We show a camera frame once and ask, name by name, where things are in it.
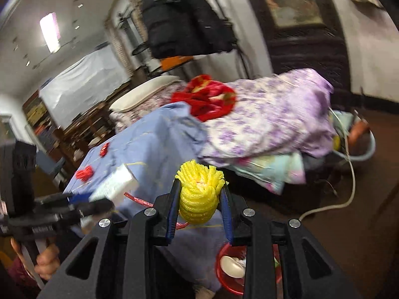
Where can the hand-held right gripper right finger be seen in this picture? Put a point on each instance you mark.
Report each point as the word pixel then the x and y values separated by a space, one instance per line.
pixel 227 221

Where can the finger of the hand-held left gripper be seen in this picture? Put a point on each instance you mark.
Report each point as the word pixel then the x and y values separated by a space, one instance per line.
pixel 79 198
pixel 96 207

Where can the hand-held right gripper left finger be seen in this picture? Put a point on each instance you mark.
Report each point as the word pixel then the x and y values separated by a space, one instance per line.
pixel 172 211

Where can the white printed box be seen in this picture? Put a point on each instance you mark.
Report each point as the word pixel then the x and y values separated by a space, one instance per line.
pixel 117 183

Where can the yellow foam fruit net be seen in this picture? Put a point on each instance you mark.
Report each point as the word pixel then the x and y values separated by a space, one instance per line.
pixel 198 193

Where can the red plastic basket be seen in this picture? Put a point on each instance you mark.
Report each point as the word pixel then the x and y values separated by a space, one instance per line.
pixel 230 283

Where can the person's left forearm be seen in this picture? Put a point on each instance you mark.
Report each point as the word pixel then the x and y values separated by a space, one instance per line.
pixel 15 275

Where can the person's left hand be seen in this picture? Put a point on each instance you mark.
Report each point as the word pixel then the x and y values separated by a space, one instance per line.
pixel 46 260

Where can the grey chair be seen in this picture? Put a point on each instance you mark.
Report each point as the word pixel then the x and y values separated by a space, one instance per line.
pixel 50 165

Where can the red plastic strip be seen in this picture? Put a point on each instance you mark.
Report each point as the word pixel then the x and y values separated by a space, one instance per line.
pixel 137 200

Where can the white foam bowl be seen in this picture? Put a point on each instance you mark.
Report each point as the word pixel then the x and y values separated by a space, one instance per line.
pixel 232 266

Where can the wooden bookshelf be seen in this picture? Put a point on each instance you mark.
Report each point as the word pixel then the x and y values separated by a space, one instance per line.
pixel 37 115

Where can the green packet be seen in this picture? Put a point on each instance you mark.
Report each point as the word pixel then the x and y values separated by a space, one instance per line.
pixel 276 261

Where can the blue cloth with yellow stitching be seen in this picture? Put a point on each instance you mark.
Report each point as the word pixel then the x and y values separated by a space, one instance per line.
pixel 149 149

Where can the pastel printed blanket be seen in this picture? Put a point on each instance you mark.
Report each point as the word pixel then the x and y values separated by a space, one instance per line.
pixel 274 171

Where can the wooden chair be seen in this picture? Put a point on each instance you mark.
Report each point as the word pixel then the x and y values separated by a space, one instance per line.
pixel 84 127

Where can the pink floral bedsheet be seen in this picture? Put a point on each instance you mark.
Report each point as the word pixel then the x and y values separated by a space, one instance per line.
pixel 140 112

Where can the white cover cloth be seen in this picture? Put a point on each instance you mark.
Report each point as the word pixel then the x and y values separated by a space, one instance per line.
pixel 81 84

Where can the purple floral quilt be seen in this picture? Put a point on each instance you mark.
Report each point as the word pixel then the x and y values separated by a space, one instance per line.
pixel 271 121

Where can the red printed blanket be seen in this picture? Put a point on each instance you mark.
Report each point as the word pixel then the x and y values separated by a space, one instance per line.
pixel 209 98

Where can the white pillow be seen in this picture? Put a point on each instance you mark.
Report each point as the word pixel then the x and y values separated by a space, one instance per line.
pixel 143 92

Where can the ceiling light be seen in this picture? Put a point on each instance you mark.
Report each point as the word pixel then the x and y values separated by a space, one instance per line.
pixel 50 32

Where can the orange board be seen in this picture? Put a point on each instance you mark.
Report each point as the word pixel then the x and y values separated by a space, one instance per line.
pixel 174 61

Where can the blue plastic basin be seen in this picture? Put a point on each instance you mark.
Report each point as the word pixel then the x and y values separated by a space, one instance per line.
pixel 369 149

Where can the orange plastic item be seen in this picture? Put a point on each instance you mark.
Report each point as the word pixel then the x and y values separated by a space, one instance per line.
pixel 358 130

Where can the window with lattice curtain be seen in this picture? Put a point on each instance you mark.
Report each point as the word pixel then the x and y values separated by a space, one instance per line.
pixel 124 21

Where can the black padded jacket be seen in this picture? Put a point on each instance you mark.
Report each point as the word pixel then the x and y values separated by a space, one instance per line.
pixel 184 21

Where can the painting in dark carved frame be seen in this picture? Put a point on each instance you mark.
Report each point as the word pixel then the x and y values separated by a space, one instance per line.
pixel 296 6

